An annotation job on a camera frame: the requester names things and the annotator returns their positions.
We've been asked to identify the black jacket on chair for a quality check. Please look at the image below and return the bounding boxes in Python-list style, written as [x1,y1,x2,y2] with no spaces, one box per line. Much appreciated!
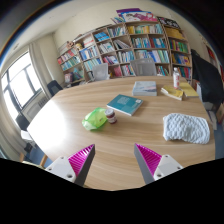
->
[191,49,224,104]

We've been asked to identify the window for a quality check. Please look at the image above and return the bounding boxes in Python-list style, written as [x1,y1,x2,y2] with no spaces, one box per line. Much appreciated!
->
[2,52,42,120]

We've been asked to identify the grey-blue book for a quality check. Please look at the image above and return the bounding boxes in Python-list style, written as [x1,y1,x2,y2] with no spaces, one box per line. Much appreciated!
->
[132,81,157,96]

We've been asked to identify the wooden bookshelf with books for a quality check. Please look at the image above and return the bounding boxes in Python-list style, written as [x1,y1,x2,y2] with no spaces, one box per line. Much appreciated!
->
[57,21,192,81]

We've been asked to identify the teal book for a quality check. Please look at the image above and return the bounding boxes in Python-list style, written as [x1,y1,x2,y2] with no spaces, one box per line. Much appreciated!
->
[107,94,143,116]

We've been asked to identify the colourful poster box atop shelf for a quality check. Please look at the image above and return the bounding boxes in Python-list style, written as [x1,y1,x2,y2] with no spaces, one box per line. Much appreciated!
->
[112,8,157,24]

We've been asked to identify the white knitted towel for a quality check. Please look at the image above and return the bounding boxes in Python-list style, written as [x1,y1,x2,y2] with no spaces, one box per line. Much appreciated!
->
[163,113,210,144]

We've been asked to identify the grey mesh office chair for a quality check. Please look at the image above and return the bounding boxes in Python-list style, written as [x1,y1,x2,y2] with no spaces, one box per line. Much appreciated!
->
[130,58,157,76]

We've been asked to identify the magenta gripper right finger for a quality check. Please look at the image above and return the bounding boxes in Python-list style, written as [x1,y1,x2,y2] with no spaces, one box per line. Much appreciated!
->
[134,144,182,184]

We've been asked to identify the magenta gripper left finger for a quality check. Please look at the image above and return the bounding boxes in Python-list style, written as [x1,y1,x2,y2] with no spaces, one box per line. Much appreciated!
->
[45,143,96,187]

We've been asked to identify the clear plastic bottle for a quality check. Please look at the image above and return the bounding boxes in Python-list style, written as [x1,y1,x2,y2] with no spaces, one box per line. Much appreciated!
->
[173,68,180,89]

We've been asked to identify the white office chair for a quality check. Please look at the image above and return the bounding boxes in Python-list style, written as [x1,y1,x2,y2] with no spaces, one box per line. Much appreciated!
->
[90,63,110,81]

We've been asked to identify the beige curtain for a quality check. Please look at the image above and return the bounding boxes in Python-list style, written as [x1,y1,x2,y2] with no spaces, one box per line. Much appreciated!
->
[29,41,54,98]

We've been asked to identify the yellow book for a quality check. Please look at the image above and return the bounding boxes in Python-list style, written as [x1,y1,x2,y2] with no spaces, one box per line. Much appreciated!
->
[161,85,183,100]

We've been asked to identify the dark blue chair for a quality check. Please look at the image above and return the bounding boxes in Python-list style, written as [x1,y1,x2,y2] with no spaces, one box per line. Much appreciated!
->
[47,80,62,96]

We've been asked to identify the green plastic bag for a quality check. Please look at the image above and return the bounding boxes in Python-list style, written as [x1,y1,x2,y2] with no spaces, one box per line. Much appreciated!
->
[82,107,107,130]

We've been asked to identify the yellow notebook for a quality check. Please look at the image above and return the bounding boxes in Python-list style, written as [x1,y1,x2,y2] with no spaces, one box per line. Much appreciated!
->
[180,82,198,97]

